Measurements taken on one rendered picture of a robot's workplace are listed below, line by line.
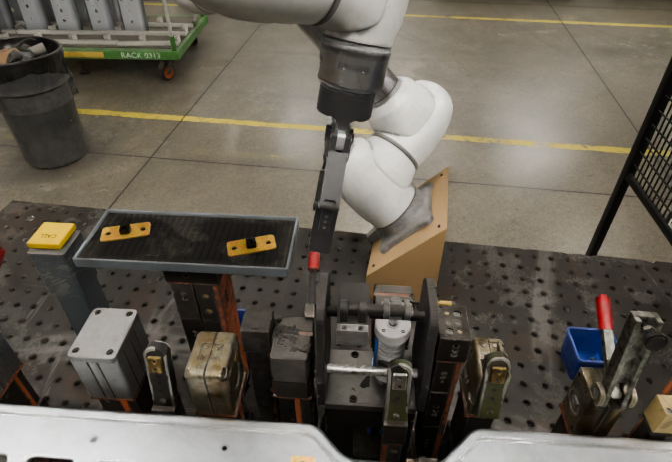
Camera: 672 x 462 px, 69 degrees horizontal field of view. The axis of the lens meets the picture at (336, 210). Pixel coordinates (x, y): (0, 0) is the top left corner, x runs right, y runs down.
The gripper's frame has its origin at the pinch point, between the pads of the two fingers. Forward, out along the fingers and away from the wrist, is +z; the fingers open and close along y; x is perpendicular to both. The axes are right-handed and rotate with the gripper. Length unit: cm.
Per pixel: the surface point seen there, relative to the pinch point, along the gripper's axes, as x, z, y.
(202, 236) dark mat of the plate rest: -20.0, 12.6, -12.6
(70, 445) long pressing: -32, 38, 12
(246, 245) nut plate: -11.7, 11.4, -9.9
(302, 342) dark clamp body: 0.6, 21.2, 1.3
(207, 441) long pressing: -11.3, 34.4, 11.5
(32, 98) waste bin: -168, 55, -218
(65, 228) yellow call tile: -45, 17, -15
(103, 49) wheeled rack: -188, 45, -357
